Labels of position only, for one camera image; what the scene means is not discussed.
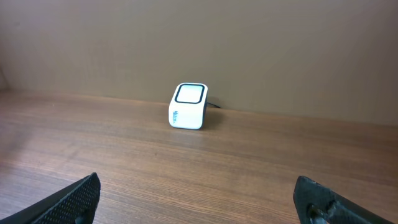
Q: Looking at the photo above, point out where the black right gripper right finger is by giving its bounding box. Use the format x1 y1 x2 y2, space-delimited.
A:
293 176 392 224

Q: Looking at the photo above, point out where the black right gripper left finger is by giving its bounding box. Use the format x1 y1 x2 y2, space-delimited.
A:
1 172 101 224

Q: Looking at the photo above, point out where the white barcode scanner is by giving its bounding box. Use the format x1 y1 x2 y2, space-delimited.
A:
169 83 208 130

